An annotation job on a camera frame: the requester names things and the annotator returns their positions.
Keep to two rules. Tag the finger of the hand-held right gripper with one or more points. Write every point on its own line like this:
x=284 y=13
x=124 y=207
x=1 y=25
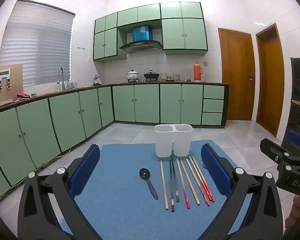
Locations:
x=272 y=150

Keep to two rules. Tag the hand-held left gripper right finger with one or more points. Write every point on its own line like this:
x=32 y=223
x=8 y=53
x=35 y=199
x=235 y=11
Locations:
x=215 y=172

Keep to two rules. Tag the black range hood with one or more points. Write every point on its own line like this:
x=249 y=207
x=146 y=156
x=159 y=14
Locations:
x=140 y=46

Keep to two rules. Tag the person's right hand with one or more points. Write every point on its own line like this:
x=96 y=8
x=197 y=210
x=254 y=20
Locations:
x=299 y=208

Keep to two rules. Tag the bottles by sink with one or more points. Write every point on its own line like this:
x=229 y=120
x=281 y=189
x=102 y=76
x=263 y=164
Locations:
x=72 y=85

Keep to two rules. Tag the blue chair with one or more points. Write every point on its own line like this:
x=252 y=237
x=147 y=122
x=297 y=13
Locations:
x=296 y=138

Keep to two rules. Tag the black wok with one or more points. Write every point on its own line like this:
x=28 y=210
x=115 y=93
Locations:
x=151 y=75

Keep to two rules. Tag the green wall cabinets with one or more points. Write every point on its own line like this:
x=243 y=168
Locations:
x=180 y=33

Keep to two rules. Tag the stack of bowls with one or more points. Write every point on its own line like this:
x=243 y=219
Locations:
x=164 y=77

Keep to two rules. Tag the wooden chopstick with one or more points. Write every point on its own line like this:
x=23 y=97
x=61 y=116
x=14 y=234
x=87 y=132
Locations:
x=164 y=185
x=190 y=182

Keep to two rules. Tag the blue mat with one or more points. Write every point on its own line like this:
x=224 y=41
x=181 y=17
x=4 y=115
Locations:
x=120 y=180

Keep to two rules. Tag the glass jar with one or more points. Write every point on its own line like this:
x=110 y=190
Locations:
x=188 y=78

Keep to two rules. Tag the red cloth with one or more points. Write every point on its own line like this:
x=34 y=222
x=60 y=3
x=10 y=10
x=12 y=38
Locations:
x=23 y=96

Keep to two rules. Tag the black spoon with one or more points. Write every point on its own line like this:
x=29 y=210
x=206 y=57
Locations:
x=150 y=185

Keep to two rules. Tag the small kettle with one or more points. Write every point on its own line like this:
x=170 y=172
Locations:
x=97 y=80

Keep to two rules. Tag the green base cabinets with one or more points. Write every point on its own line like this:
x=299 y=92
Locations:
x=145 y=103

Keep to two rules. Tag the orange thermos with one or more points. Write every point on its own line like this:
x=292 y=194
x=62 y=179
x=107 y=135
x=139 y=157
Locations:
x=197 y=72

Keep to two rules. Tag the glass cups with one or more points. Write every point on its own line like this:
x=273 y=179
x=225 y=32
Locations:
x=176 y=77

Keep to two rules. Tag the white two-compartment utensil holder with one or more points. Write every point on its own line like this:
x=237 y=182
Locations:
x=163 y=142

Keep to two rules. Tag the white cooking pot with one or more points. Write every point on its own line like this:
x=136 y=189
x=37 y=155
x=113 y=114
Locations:
x=132 y=75

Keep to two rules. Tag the dark blue chopstick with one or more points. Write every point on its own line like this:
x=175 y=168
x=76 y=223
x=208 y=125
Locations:
x=171 y=187
x=174 y=180

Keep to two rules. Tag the metal kitchen faucet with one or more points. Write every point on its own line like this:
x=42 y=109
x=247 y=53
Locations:
x=61 y=77

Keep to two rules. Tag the white window blind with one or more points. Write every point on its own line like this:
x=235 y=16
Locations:
x=35 y=45

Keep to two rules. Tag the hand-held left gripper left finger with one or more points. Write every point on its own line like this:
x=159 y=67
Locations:
x=86 y=170

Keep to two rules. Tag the cardboard panel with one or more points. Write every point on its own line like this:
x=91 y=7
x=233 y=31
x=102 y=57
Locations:
x=15 y=85

